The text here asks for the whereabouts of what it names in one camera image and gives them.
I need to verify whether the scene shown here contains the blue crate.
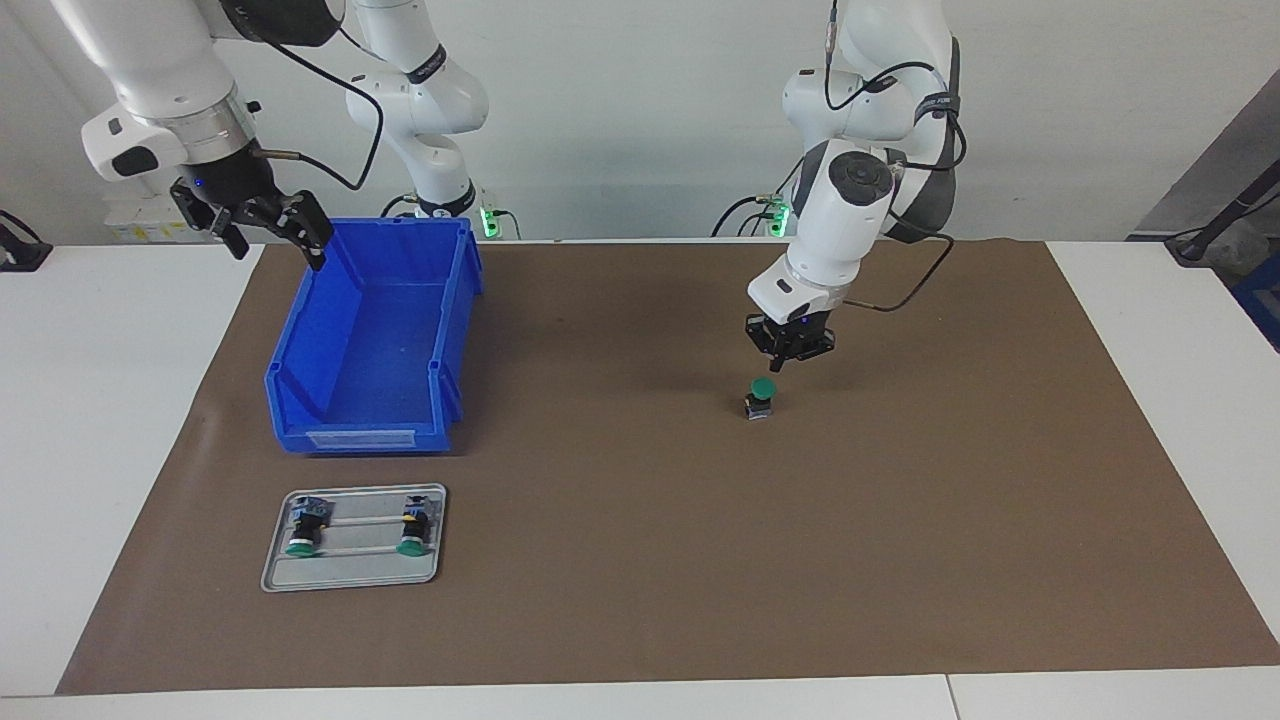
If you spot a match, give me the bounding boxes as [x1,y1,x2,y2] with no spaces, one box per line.
[1232,265,1280,353]

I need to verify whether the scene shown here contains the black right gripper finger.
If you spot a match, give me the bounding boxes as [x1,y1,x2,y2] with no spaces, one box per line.
[170,185,251,261]
[268,190,336,273]

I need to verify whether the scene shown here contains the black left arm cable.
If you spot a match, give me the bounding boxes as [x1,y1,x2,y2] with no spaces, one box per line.
[825,0,968,313]

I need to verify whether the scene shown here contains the brown table mat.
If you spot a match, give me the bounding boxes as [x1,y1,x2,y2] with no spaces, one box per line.
[55,238,1280,696]

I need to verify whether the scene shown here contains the black clamp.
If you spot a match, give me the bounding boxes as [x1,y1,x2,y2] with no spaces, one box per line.
[0,210,53,273]

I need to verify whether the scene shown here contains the blue plastic storage bin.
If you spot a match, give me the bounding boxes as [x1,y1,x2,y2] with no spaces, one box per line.
[264,217,485,456]

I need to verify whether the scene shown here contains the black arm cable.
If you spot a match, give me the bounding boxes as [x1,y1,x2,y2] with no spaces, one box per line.
[250,30,386,193]
[825,0,968,313]

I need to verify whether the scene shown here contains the white box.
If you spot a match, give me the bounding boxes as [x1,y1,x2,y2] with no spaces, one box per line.
[103,193,216,243]

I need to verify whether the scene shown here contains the grey metal tray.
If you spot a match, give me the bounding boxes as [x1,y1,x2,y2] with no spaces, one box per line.
[261,484,448,593]

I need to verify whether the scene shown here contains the black stand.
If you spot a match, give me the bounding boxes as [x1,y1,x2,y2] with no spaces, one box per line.
[1165,160,1280,266]

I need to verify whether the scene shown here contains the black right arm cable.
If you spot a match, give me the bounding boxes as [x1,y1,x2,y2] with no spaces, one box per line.
[250,30,386,193]

